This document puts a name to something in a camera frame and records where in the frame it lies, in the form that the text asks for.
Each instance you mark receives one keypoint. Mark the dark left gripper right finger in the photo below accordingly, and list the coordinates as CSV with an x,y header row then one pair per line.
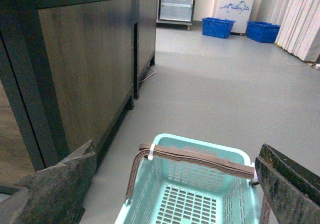
x,y
292,191

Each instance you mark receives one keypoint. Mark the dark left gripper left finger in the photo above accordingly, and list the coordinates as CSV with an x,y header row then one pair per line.
x,y
54,195

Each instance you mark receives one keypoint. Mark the teal plastic shopping basket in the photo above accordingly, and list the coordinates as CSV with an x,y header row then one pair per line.
x,y
190,199

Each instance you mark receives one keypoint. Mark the dark wooden display stand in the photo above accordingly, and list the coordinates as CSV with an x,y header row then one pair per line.
x,y
70,69

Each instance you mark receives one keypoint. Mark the blue plastic crate right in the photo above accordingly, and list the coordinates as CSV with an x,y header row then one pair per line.
x,y
262,31

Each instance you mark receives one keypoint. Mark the blue plastic crate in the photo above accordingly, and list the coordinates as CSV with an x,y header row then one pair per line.
x,y
216,27
262,31

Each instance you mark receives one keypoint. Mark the blue plastic crate left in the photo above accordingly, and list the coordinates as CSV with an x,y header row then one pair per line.
x,y
216,27

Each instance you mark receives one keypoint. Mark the white curtain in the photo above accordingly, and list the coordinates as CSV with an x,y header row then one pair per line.
x,y
299,31

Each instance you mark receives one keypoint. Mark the white chest freezer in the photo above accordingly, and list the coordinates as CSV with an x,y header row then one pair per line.
x,y
237,10

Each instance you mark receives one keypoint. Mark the glass door display fridge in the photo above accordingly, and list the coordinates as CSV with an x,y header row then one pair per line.
x,y
177,12

